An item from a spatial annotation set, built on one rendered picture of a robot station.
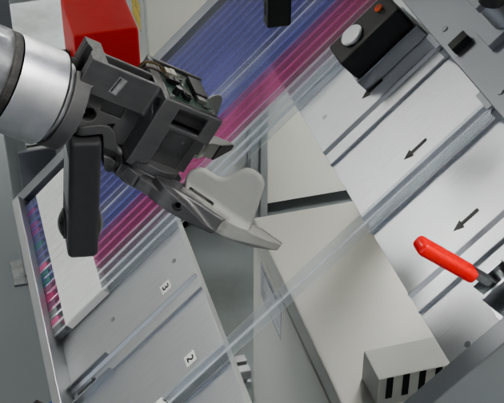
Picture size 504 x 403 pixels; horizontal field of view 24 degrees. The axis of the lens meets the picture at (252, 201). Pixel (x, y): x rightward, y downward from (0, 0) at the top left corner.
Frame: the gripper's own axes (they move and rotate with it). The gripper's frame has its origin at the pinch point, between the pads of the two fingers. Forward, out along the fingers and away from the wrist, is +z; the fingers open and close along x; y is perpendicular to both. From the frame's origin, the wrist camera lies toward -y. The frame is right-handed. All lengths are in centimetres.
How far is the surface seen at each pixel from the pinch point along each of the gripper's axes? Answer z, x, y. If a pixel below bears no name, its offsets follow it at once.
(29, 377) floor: 40, 90, -96
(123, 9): 16, 85, -18
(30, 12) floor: 56, 244, -85
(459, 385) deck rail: 11.0, -21.1, 1.9
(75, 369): 3.2, 14.6, -33.1
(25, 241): 1, 37, -34
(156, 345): 5.7, 8.3, -22.7
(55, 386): 0.7, 11.9, -33.9
